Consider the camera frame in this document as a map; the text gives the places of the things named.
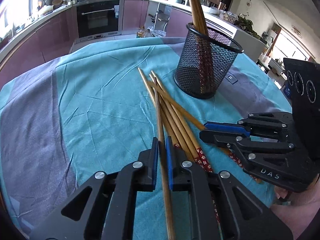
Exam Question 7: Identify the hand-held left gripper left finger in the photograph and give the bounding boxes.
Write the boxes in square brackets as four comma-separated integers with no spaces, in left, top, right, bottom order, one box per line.
[29,137,160,240]

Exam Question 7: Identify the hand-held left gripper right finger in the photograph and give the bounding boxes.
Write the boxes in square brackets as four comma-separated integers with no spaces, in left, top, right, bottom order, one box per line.
[165,136,293,240]

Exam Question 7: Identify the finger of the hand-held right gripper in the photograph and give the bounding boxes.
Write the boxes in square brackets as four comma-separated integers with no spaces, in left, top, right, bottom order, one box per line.
[199,129,296,156]
[204,112,293,137]

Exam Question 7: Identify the floral-handled wooden chopstick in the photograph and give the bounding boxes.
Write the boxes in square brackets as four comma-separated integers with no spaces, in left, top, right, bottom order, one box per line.
[154,77,176,240]
[191,0,213,93]
[187,0,210,93]

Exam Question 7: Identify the bundle of wooden chopsticks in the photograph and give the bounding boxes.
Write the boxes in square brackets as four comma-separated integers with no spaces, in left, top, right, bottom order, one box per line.
[147,81,262,183]

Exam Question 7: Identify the black mesh utensil holder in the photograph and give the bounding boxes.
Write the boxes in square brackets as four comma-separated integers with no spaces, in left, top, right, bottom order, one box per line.
[174,22,244,99]

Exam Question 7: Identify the person's right forearm pink sleeve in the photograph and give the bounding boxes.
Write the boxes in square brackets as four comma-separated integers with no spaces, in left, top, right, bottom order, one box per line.
[271,180,320,240]

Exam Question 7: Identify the person's right hand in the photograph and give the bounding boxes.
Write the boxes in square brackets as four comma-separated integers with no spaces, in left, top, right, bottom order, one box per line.
[275,189,292,204]

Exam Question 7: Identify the teal and grey tablecloth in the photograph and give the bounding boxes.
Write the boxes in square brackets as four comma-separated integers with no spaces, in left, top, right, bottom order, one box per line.
[0,37,293,240]

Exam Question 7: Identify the potted plant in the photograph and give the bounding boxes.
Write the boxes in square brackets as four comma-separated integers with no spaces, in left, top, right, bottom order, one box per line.
[235,15,260,39]

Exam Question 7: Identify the basket of jars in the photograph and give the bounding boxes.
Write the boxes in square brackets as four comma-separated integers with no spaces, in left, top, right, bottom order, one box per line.
[220,11,238,23]

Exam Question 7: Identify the pink peninsula counter cabinets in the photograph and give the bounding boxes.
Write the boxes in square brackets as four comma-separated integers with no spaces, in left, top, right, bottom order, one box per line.
[124,0,267,63]

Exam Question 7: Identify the black integrated stove with oven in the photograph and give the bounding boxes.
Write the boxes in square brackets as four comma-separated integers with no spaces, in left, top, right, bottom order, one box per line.
[76,0,124,39]

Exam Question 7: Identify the pink window-side counter cabinets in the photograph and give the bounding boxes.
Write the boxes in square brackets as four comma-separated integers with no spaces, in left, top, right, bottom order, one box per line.
[0,4,78,80]

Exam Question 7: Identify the kitchen window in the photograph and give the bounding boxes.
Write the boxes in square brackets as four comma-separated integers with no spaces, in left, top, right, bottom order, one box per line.
[0,0,34,23]

